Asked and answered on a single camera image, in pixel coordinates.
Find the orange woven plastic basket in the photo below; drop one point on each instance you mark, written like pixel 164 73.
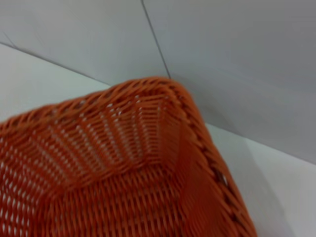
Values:
pixel 123 197

